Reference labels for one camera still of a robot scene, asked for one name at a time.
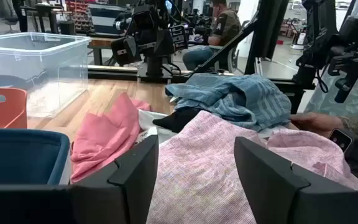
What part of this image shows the white cloth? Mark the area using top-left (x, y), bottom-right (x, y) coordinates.
top-left (137, 109), bottom-right (180, 144)

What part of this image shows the person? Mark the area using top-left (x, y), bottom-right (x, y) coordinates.
top-left (181, 0), bottom-right (242, 72)
top-left (303, 0), bottom-right (358, 187)

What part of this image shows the orange plastic bin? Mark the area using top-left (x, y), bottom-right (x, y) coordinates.
top-left (0, 87), bottom-right (28, 129)

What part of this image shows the black sock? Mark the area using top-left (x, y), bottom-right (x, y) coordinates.
top-left (152, 107), bottom-right (203, 134)

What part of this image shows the pink checked cloth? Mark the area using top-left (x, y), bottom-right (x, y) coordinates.
top-left (146, 110), bottom-right (358, 224)

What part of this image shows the plain pink cloth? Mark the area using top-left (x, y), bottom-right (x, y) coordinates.
top-left (70, 92), bottom-right (152, 184)

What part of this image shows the background striped basket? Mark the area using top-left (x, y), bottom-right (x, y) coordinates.
top-left (88, 2), bottom-right (127, 35)

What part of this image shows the clear plastic bin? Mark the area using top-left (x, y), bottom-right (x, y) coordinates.
top-left (0, 32), bottom-right (92, 119)

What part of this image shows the grey-green cloth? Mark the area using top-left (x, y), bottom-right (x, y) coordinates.
top-left (165, 73), bottom-right (292, 132)

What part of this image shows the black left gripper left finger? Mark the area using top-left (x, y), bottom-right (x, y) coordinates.
top-left (0, 135), bottom-right (160, 224)

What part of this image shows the black trash bin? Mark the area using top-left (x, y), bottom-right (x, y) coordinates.
top-left (59, 20), bottom-right (76, 35)

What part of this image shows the black diagonal frame strut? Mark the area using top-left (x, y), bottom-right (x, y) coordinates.
top-left (186, 18), bottom-right (259, 78)

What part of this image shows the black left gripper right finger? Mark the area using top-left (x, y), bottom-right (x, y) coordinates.
top-left (234, 136), bottom-right (358, 224)

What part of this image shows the black camera mount rig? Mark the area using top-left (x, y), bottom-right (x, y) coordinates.
top-left (293, 0), bottom-right (358, 104)

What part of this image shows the black frame post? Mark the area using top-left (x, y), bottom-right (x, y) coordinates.
top-left (244, 0), bottom-right (290, 75)

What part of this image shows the navy white striped fabric basket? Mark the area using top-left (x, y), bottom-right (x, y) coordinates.
top-left (0, 129), bottom-right (71, 186)

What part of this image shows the red storage shelf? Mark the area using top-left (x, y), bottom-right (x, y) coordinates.
top-left (65, 0), bottom-right (90, 32)

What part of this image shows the person's hand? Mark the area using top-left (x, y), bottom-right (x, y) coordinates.
top-left (290, 111), bottom-right (344, 138)

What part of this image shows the smartphone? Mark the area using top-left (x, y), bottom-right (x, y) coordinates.
top-left (328, 128), bottom-right (354, 153)

